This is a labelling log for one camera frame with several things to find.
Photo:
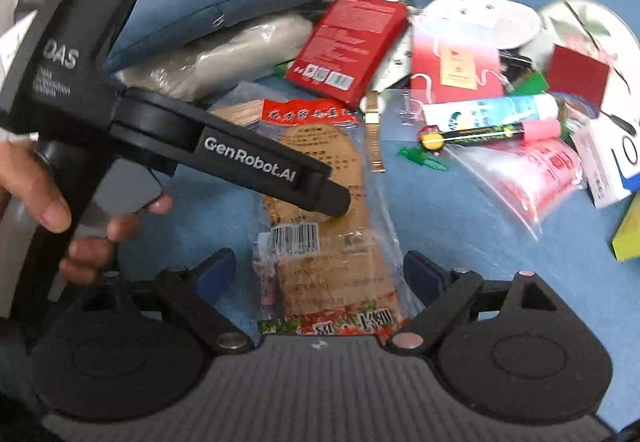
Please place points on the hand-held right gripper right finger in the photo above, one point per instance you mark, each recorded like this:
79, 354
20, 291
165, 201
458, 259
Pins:
420, 274

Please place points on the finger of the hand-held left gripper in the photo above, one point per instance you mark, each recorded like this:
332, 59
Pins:
330, 202

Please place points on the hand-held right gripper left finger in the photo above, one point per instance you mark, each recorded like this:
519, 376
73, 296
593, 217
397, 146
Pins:
217, 277

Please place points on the clear packet of brown snack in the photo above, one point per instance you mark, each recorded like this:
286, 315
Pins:
330, 267

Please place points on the person's left hand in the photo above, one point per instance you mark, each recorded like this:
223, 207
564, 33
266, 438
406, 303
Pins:
40, 197

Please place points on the gold wristwatch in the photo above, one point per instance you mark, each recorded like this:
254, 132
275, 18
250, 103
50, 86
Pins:
372, 131

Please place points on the green plastic clip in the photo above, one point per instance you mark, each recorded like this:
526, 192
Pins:
420, 156

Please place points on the packet of wooden sticks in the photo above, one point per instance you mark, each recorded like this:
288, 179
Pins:
242, 114

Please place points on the grey cloth in plastic bag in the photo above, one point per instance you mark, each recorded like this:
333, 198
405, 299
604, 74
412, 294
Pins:
210, 56

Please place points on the clear bag with red packet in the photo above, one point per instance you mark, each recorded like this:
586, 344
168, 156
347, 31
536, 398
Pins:
535, 177

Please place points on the red flat box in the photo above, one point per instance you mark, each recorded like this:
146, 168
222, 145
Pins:
350, 41

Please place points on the black marker with pink cap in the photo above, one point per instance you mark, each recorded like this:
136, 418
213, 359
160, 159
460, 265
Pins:
500, 131

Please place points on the white and blue tube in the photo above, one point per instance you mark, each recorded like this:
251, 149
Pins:
490, 111

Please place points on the red and white card packet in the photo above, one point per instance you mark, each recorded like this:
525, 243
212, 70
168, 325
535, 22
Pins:
455, 66

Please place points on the yellow box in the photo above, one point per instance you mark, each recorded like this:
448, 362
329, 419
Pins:
630, 237

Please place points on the white box with blue print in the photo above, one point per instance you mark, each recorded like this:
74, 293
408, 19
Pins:
610, 161

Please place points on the white round perforated disc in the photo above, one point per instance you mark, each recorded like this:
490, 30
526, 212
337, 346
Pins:
500, 21

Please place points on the dark red card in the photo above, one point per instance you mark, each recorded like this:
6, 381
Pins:
577, 76

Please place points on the white round flower-print fan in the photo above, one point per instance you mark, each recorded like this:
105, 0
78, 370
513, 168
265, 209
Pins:
600, 26

